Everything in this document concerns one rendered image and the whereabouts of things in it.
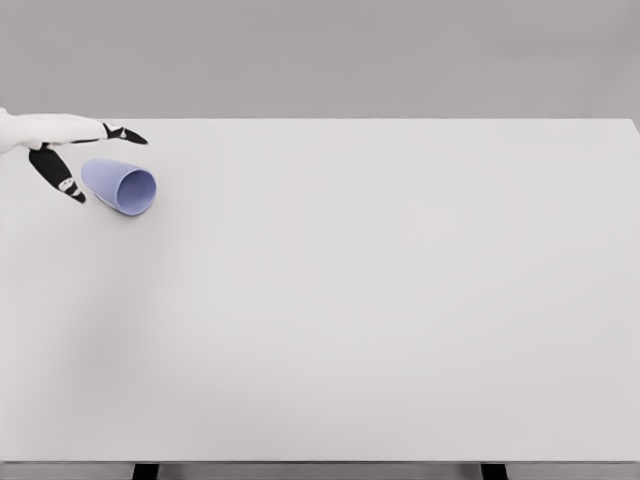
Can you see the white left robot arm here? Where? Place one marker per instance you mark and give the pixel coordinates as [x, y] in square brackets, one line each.
[5, 130]

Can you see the light blue plastic cup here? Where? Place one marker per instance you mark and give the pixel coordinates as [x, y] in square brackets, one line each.
[112, 185]

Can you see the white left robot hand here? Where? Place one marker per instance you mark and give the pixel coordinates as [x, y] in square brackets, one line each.
[60, 129]

